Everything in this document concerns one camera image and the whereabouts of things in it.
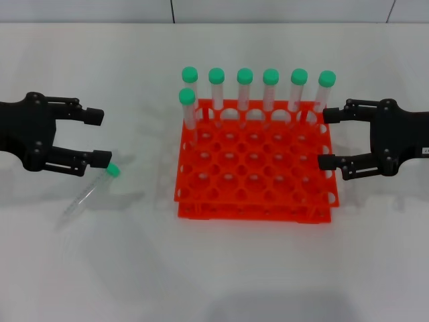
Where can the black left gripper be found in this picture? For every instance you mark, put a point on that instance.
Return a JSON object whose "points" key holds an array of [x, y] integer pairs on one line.
{"points": [[30, 131]]}

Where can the clear green-capped test tube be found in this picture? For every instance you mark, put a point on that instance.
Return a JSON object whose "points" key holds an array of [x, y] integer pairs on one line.
{"points": [[245, 76], [271, 76], [326, 78], [97, 182], [189, 74], [186, 96], [216, 76], [299, 76]]}

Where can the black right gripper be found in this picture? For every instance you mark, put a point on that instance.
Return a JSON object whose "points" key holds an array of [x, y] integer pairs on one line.
{"points": [[399, 134]]}

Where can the orange test tube rack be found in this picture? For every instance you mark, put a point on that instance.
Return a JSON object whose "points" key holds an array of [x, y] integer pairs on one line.
{"points": [[254, 167]]}

